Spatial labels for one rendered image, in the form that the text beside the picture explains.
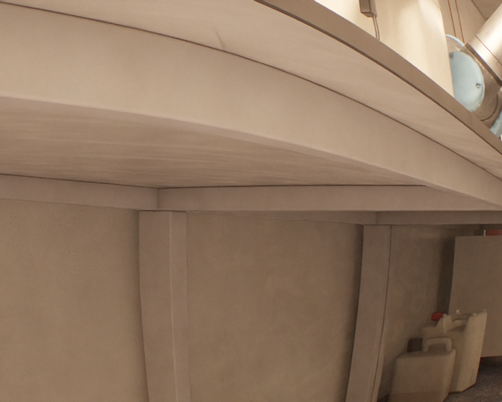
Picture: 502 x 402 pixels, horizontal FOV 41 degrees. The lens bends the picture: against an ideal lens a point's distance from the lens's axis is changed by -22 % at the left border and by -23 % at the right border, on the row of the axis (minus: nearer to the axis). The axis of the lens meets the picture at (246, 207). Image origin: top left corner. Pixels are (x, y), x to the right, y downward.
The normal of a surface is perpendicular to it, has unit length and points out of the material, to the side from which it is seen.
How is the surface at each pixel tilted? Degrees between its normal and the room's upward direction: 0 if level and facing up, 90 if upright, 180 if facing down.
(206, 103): 90
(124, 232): 90
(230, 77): 90
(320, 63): 180
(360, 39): 90
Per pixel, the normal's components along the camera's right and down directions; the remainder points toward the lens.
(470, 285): -0.53, -0.04
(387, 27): -0.17, -0.04
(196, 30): -0.02, 1.00
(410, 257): 0.85, 0.00
